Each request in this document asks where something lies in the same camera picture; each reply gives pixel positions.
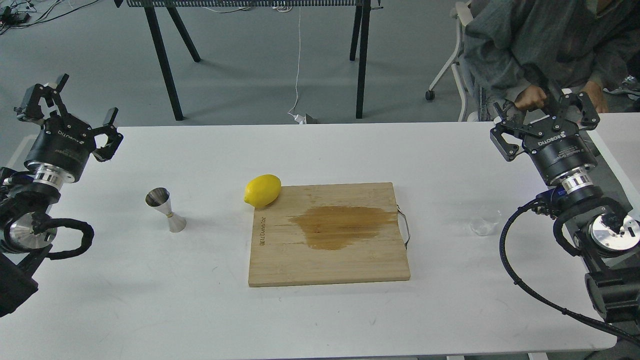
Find steel double jigger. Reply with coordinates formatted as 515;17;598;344
145;187;187;233

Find person's right hand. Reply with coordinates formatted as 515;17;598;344
580;80;610;114

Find black metal trestle table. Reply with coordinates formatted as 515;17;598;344
113;0;385;122

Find clear plastic measuring cup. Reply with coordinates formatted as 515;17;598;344
468;204;503;237

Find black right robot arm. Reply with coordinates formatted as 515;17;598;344
490;76;639;346

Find white office chair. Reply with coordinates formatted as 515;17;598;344
424;0;480;122

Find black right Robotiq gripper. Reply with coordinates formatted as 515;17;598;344
489;80;601;187

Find person's left hand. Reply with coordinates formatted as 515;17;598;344
514;84;547;111

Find white cable with plug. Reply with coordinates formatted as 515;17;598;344
287;6;319;125

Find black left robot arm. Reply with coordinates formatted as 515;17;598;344
0;73;124;316

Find wooden cutting board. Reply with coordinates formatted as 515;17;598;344
247;182;410;288

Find yellow lemon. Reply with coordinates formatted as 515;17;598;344
243;174;282;208

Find person in grey clothes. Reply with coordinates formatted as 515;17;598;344
463;0;639;113

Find black cables on floor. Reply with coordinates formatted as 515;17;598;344
0;0;101;36

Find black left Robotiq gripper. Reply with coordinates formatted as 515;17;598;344
14;73;124;183

